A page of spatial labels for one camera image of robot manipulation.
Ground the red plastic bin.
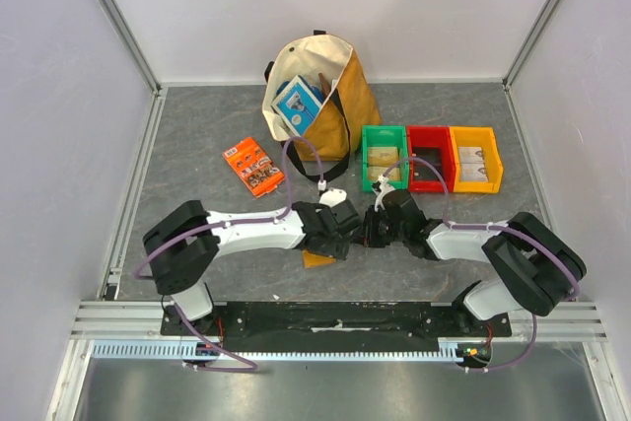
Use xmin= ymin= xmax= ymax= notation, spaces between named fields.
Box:
xmin=406 ymin=125 xmax=458 ymax=193

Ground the gold VIP card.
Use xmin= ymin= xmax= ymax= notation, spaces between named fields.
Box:
xmin=367 ymin=166 xmax=401 ymax=181

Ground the grey slotted cable duct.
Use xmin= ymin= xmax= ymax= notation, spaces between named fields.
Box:
xmin=92 ymin=339 xmax=472 ymax=363

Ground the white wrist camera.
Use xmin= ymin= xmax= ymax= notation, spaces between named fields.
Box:
xmin=372 ymin=175 xmax=394 ymax=211
xmin=318 ymin=188 xmax=347 ymax=207

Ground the mustard leather card holder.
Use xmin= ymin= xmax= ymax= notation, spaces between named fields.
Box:
xmin=302 ymin=250 xmax=336 ymax=268

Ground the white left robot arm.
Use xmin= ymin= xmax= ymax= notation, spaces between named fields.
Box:
xmin=142 ymin=196 xmax=363 ymax=335

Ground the orange screw assortment box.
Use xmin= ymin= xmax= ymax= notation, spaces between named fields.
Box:
xmin=222 ymin=137 xmax=285 ymax=198

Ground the yellow plastic bin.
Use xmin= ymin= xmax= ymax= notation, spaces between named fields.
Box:
xmin=450 ymin=126 xmax=504 ymax=194

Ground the silver card in yellow bin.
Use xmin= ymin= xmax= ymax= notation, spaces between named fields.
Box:
xmin=458 ymin=146 xmax=485 ymax=164

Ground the left aluminium frame post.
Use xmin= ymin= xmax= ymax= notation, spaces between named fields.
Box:
xmin=98 ymin=0 xmax=162 ymax=95

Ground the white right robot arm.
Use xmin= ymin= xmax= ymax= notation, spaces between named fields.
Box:
xmin=354 ymin=189 xmax=587 ymax=336

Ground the black VIP card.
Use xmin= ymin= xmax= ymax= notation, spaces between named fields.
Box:
xmin=412 ymin=147 xmax=444 ymax=181

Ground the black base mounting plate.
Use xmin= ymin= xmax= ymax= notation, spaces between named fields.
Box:
xmin=191 ymin=302 xmax=512 ymax=341

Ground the blue razor package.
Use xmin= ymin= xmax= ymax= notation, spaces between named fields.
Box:
xmin=271 ymin=75 xmax=324 ymax=136

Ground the aluminium corner frame post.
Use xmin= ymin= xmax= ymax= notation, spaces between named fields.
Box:
xmin=502 ymin=0 xmax=563 ymax=92

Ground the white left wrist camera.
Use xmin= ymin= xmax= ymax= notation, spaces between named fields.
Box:
xmin=318 ymin=188 xmax=347 ymax=207

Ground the green plastic bin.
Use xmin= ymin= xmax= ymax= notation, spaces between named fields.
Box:
xmin=361 ymin=124 xmax=410 ymax=194

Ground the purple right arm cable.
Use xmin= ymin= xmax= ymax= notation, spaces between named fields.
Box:
xmin=379 ymin=156 xmax=583 ymax=376

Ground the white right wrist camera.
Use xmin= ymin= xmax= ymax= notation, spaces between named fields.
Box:
xmin=372 ymin=175 xmax=394 ymax=211

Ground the tan canvas tote bag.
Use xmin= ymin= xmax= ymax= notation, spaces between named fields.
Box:
xmin=261 ymin=30 xmax=382 ymax=182

